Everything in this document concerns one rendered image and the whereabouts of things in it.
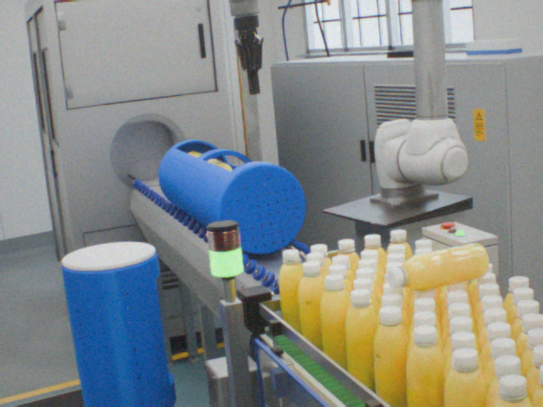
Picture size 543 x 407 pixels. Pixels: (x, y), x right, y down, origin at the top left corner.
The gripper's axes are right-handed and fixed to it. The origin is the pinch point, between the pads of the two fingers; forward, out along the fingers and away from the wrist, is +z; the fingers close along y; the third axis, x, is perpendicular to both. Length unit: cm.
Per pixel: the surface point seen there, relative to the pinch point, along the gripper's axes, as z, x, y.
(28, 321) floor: 146, 6, 287
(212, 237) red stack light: 23, 61, -72
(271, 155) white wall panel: 106, -301, 449
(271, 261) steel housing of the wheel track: 55, 2, -1
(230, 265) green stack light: 29, 59, -75
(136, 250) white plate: 43, 43, 8
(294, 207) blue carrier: 39.8, -7.0, -4.0
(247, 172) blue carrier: 26.4, 6.4, -0.5
